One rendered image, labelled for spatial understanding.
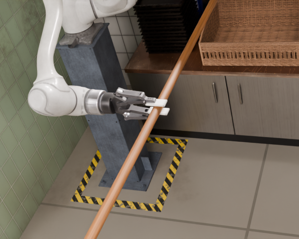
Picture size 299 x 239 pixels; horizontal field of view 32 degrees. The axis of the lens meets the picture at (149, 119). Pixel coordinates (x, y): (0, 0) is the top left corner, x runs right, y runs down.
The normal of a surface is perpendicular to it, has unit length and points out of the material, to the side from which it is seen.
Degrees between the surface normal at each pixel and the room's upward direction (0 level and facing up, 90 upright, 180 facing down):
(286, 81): 90
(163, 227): 0
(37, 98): 58
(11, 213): 90
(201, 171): 0
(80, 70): 90
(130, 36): 90
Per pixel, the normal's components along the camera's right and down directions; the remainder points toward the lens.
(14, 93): 0.92, 0.07
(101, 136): -0.31, 0.67
